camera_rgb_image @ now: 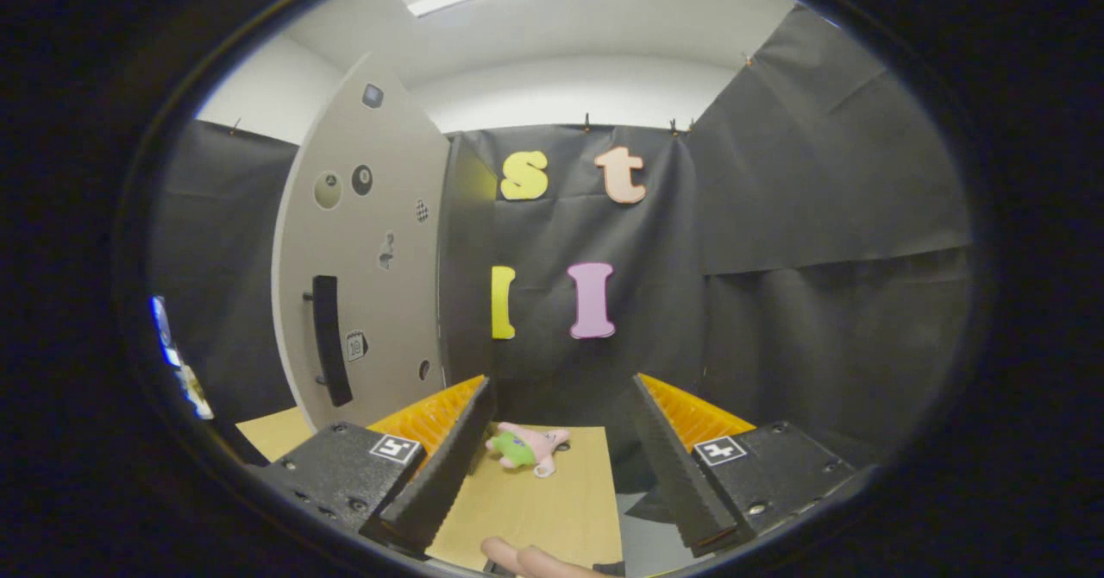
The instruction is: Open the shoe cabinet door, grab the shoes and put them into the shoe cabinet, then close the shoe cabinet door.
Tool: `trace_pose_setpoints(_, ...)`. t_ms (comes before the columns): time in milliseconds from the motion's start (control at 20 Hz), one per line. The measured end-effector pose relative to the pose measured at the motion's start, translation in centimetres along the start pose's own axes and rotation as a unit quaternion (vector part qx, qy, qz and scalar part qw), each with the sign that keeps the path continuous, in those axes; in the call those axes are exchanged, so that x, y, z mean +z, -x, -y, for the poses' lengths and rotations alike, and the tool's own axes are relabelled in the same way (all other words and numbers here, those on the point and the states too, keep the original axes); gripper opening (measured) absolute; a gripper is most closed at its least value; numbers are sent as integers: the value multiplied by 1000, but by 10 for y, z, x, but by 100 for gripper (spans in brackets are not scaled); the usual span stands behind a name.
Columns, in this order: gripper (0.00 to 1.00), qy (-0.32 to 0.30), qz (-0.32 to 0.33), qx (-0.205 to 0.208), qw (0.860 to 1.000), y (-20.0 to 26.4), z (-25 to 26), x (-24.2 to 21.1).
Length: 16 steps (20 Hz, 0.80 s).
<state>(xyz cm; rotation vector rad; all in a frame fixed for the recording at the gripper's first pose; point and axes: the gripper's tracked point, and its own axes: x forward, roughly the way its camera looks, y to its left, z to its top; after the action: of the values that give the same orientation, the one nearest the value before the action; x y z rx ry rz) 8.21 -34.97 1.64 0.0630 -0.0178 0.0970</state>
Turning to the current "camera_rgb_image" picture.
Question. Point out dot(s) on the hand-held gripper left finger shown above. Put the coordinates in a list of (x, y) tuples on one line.
[(448, 474)]

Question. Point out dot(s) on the beige shoe cabinet door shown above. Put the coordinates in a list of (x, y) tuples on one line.
[(379, 302)]

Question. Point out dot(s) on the grey shoe cabinet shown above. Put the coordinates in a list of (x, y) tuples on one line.
[(466, 259)]

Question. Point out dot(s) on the black backdrop cloth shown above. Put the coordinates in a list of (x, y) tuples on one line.
[(819, 216)]

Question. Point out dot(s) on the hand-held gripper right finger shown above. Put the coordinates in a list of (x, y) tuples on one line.
[(677, 474)]

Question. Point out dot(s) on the pink green plush toy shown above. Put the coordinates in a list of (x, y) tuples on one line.
[(526, 447)]

